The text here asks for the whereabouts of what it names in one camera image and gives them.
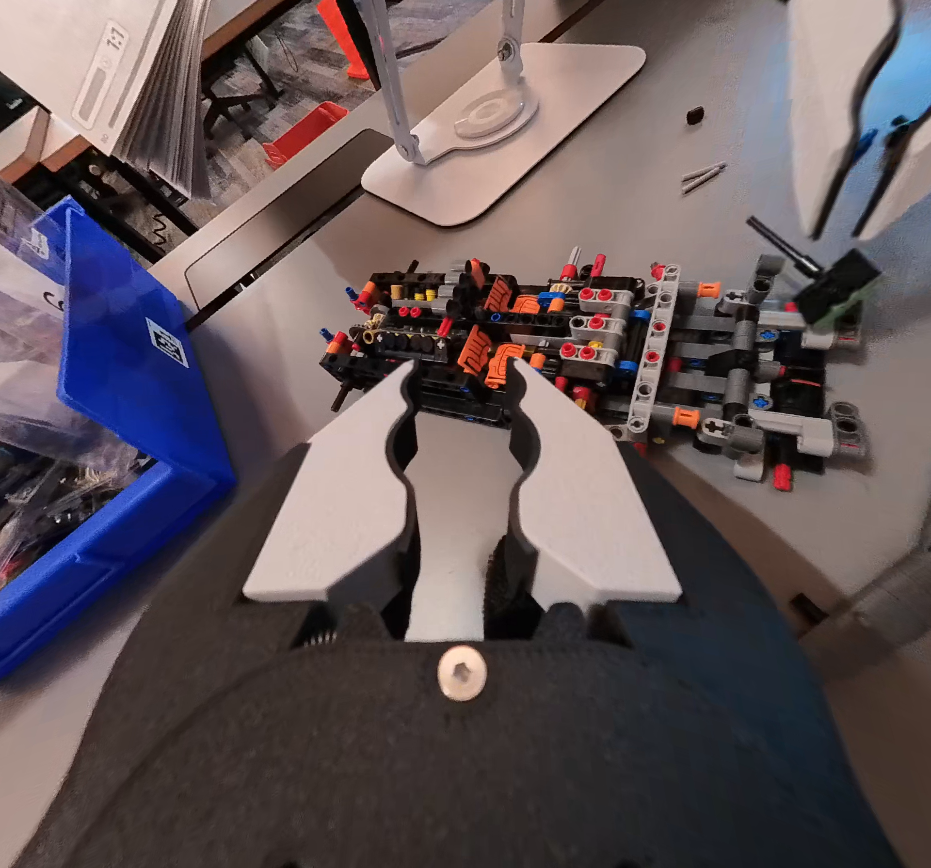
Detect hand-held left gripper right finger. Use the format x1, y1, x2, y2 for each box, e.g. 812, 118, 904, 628
508, 358, 685, 615

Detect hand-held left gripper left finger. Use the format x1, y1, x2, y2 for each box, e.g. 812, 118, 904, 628
242, 358, 423, 625

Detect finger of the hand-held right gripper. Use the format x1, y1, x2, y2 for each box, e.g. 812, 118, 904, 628
789, 0, 904, 239
852, 108, 931, 238

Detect black green lego piece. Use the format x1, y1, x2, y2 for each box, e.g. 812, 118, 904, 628
745, 216, 883, 325

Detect lego chassis model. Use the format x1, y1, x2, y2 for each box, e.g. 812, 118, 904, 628
319, 246, 870, 492

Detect lego instruction booklet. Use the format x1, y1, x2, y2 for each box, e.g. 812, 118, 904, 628
0, 0, 244, 200

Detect blue storage bin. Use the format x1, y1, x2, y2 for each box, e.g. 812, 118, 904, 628
0, 195, 237, 680

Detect clear plastic bags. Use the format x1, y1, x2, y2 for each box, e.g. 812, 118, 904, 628
0, 185, 157, 585

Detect white book stand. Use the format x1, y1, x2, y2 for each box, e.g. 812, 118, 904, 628
342, 0, 647, 228

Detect red floor bin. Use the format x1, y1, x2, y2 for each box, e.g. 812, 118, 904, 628
262, 101, 350, 170

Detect orange traffic cone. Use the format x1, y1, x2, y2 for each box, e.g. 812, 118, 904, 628
305, 0, 372, 80

